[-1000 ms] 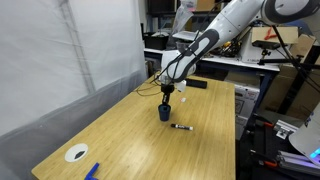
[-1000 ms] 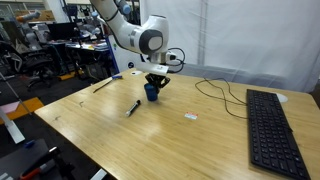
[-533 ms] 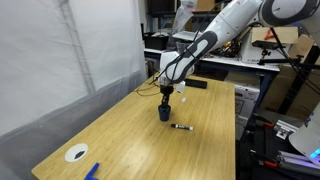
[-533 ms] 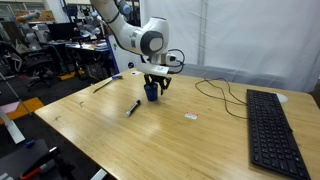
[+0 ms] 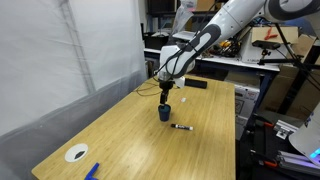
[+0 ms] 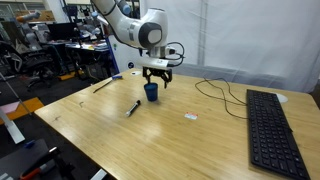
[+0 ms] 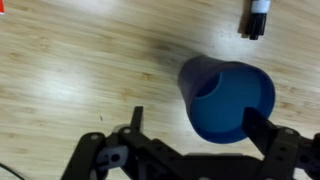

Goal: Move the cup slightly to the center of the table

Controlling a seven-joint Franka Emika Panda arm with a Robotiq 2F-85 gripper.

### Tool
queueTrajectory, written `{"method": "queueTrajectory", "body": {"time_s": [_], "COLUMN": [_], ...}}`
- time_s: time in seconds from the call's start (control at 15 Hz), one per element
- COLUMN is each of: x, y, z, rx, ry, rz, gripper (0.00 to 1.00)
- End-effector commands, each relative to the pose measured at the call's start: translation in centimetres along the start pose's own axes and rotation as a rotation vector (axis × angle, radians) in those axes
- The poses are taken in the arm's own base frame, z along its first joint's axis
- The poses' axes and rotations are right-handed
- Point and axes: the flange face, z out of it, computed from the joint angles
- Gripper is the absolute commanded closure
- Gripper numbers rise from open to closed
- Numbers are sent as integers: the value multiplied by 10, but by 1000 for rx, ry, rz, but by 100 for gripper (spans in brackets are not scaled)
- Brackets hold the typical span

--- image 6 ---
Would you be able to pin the white curtain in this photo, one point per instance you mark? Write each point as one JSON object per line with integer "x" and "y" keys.
{"x": 250, "y": 36}

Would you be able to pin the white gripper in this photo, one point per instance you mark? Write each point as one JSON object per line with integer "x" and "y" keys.
{"x": 153, "y": 63}

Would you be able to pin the blue plastic cup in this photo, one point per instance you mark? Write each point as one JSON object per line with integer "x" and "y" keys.
{"x": 151, "y": 92}

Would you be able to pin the white panel with blue edge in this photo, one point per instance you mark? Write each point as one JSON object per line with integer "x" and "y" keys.
{"x": 123, "y": 56}

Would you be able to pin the black and white marker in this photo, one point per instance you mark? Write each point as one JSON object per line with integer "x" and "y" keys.
{"x": 132, "y": 108}

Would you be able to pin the grey metal bar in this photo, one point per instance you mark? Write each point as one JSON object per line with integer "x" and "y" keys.
{"x": 11, "y": 126}

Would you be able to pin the orange floor mat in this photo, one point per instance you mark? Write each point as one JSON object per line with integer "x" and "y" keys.
{"x": 28, "y": 106}

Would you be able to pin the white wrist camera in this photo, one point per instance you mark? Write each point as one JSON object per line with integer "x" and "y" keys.
{"x": 170, "y": 51}

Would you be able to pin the dark grey case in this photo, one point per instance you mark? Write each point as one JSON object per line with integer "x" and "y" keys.
{"x": 20, "y": 158}

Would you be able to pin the black computer monitor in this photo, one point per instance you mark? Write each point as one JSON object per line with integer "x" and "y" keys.
{"x": 61, "y": 31}

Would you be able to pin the black office chair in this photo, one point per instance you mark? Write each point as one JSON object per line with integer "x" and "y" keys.
{"x": 31, "y": 61}

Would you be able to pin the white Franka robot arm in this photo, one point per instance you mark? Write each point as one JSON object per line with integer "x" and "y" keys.
{"x": 133, "y": 30}

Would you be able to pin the cluttered background desk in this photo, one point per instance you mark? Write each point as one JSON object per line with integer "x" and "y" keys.
{"x": 78, "y": 56}

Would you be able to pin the black computer keyboard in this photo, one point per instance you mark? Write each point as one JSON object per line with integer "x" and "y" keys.
{"x": 271, "y": 133}

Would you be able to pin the orange and grey background robot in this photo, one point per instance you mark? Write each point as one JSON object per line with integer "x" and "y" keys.
{"x": 28, "y": 16}

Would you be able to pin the thin stick with blue end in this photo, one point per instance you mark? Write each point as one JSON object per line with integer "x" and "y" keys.
{"x": 106, "y": 83}

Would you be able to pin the white round disc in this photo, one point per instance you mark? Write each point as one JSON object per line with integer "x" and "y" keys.
{"x": 282, "y": 98}

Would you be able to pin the small blue clip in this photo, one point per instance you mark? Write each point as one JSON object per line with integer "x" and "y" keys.
{"x": 29, "y": 144}

